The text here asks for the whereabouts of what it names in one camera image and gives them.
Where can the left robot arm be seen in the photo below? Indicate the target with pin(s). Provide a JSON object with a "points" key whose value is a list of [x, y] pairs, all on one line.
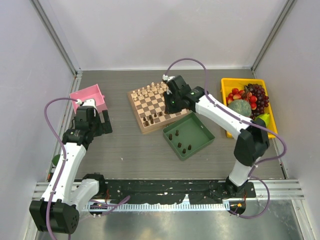
{"points": [[67, 175]]}

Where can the aluminium frame rail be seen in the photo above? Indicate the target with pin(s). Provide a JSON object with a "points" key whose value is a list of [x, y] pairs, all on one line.
{"points": [[265, 190]]}

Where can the green pear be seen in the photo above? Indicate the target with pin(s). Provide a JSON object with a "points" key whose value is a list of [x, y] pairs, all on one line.
{"points": [[265, 117]]}

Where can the light chess pieces row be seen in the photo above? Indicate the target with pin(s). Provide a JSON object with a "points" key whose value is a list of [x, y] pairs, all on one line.
{"points": [[152, 91]]}

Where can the wooden chessboard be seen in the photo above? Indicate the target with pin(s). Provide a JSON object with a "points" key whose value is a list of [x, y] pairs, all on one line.
{"points": [[145, 107]]}

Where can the pink plastic box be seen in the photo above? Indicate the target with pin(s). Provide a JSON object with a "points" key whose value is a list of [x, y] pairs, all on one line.
{"points": [[91, 92]]}

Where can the green plastic tray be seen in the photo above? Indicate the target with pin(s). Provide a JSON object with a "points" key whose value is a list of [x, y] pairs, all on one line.
{"points": [[191, 132]]}

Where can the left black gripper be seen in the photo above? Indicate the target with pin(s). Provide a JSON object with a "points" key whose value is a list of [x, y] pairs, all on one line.
{"points": [[106, 126]]}

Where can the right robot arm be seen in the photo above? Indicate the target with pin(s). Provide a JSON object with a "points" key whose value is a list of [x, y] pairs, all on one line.
{"points": [[251, 138]]}

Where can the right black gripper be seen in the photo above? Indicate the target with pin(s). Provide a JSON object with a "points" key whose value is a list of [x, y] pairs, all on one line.
{"points": [[168, 109]]}

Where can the purple grape bunch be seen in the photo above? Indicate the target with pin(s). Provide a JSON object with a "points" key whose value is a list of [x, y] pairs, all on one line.
{"points": [[262, 99]]}

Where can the red cherries cluster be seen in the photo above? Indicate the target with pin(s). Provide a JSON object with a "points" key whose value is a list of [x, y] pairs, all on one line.
{"points": [[247, 94]]}

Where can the green melon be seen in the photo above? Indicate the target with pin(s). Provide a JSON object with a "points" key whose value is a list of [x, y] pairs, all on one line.
{"points": [[241, 107]]}

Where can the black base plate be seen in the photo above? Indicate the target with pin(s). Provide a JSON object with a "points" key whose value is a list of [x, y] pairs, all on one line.
{"points": [[169, 192]]}

